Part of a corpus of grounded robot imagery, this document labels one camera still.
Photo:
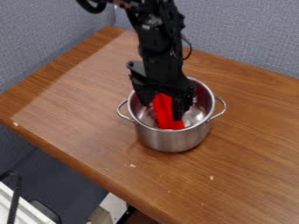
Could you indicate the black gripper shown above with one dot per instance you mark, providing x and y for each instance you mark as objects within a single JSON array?
[{"x": 159, "y": 75}]

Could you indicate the red plastic block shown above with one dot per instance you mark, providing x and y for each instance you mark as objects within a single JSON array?
[{"x": 165, "y": 113}]

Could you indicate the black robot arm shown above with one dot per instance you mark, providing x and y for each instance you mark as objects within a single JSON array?
[{"x": 158, "y": 23}]

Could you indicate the stainless steel pot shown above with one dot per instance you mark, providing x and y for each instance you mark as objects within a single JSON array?
[{"x": 174, "y": 140}]

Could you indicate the white box below table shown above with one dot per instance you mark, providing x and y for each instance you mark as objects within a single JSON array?
[{"x": 28, "y": 214}]

